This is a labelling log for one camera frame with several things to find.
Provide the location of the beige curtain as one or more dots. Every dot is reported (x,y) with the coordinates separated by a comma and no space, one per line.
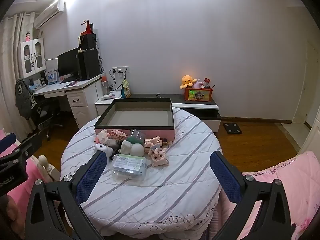
(10,67)

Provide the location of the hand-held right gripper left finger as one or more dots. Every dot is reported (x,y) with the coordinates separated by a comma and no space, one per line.
(91,177)

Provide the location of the black bathroom scale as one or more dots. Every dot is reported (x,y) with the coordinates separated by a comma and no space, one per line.
(232,128)

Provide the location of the black computer monitor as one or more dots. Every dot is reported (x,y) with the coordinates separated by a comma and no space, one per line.
(67,61)

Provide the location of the black office chair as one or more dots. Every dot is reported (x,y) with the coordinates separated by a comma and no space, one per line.
(47,115)

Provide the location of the white astronaut figure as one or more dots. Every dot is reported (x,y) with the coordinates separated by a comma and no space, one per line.
(130,148)

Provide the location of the pink printed blanket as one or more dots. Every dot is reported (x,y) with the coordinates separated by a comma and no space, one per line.
(297,180)

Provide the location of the red card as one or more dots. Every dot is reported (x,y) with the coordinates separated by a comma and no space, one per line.
(206,81)

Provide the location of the black speaker box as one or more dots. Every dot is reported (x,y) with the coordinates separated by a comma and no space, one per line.
(87,42)

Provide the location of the black printed jacket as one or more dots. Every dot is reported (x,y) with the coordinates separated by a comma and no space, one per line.
(23,97)

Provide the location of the red grey thermos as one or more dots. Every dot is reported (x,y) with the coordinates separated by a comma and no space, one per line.
(105,85)

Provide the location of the large pink box dark rim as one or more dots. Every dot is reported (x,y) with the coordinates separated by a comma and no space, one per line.
(140,116)

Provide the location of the white door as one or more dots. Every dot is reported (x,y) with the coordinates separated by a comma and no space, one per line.
(300,92)

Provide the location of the green yellow snack bag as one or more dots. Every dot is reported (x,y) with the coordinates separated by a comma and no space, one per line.
(126,88)

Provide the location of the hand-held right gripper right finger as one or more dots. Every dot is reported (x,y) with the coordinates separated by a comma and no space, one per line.
(226,177)

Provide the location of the dark green round object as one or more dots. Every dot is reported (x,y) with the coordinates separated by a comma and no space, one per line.
(133,140)

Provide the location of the pink pillow blanket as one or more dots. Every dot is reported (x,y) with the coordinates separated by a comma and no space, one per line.
(32,166)

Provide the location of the orange octopus plush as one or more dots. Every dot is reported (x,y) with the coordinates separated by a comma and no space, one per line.
(187,80)

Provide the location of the clear plastic jar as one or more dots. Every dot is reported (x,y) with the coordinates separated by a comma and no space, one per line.
(138,134)

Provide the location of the purple plush toy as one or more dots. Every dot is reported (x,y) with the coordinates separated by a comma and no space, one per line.
(197,83)

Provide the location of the black speakers stack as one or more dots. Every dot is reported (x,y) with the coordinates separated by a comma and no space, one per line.
(88,65)

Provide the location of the white wooden bed frame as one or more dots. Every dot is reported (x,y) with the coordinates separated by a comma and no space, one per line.
(44,162)

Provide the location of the clear plastic box white label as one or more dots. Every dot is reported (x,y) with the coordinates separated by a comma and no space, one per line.
(128,166)

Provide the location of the orange printed toy box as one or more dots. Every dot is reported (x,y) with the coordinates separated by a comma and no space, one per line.
(198,95)

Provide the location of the white glass-door cabinet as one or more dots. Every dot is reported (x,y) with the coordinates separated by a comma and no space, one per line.
(31,55)

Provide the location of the white soap dispenser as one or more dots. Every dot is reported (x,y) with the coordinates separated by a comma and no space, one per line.
(102,150)

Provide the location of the pink pig doll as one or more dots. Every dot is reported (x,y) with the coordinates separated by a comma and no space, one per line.
(159,157)

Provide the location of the blue white box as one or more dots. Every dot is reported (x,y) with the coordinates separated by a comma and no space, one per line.
(52,76)

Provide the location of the small pink doll figure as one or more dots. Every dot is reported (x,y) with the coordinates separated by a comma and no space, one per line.
(28,36)

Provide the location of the white desk with drawers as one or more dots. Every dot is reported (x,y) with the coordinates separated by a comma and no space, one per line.
(80,100)

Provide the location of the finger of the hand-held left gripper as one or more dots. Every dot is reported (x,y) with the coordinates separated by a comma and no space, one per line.
(31,145)
(7,142)

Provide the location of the white air conditioner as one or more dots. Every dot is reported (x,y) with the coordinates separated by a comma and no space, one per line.
(48,13)

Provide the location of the pink building block toy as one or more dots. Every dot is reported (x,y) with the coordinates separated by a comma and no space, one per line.
(119,135)

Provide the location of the white wall socket strip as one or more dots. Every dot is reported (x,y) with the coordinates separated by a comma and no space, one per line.
(120,70)

